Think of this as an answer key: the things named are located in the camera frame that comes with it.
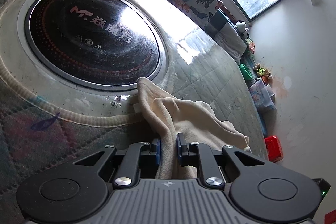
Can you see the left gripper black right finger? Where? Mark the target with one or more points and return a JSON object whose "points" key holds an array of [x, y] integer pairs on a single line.
{"points": [[259, 189]]}

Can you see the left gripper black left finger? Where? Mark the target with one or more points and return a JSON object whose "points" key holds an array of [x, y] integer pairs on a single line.
{"points": [[77, 189]]}

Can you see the cream beige garment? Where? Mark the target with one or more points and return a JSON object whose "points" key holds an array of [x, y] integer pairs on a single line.
{"points": [[169, 116]]}

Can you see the red plastic stool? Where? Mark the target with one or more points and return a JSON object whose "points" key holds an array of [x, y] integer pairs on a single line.
{"points": [[274, 148]]}

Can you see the clear plastic storage box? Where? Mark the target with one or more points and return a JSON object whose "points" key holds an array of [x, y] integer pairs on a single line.
{"points": [[262, 96]]}

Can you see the green plastic bowl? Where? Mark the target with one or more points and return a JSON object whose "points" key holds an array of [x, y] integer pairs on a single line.
{"points": [[247, 75]]}

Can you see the colourful plush toys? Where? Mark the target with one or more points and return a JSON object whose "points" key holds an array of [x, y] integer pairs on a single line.
{"points": [[262, 73]]}

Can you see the round black induction cooktop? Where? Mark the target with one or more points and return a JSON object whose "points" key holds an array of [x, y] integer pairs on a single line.
{"points": [[97, 44]]}

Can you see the grey plain cushion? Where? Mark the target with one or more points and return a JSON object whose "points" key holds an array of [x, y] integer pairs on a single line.
{"points": [[229, 39]]}

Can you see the panda plush toy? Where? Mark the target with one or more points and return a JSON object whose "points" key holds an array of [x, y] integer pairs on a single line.
{"points": [[242, 29]]}

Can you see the right butterfly print pillow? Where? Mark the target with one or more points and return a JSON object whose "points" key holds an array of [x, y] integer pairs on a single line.
{"points": [[199, 11]]}

